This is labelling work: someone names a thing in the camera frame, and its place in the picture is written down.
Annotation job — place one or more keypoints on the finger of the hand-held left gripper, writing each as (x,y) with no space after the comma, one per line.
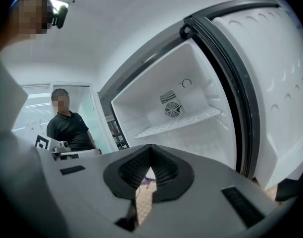
(87,153)

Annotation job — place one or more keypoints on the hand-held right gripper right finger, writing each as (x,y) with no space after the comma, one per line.
(203,195)

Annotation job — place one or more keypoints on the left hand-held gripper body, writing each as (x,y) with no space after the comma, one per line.
(45,142)

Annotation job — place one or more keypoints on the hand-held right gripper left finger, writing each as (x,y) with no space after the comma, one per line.
(92,195)

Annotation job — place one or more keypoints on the black mini fridge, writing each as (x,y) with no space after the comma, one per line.
(181,83)

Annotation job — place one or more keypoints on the white window blinds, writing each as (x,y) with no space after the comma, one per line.
(37,103)

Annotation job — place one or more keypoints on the frosted glass partition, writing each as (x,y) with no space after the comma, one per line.
(92,113)

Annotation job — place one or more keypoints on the person's white t-shirt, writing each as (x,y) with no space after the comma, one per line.
(8,108)

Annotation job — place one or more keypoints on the purple cloth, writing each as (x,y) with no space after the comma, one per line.
(145,182)

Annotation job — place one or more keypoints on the person's head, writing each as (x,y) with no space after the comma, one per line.
(27,16)

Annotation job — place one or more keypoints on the ceiling light panel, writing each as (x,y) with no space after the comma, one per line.
(56,2)

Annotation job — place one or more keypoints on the black head-mounted camera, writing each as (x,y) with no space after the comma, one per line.
(61,15)

